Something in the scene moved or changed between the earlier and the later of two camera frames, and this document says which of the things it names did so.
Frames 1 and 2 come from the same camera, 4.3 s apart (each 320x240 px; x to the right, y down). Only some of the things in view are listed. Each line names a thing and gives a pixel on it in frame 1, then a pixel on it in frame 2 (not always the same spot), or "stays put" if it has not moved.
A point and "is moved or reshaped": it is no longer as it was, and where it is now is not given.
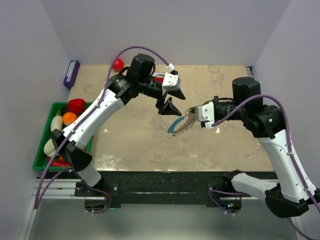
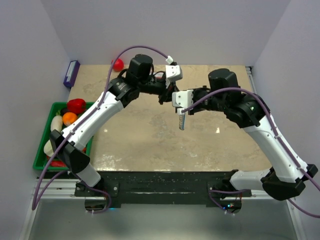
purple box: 71,73 stays put
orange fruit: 69,118 stays put
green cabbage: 49,148 stays put
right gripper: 216,98 -> 196,91
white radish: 56,123 stays put
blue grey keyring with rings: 190,122 is moved or reshaped
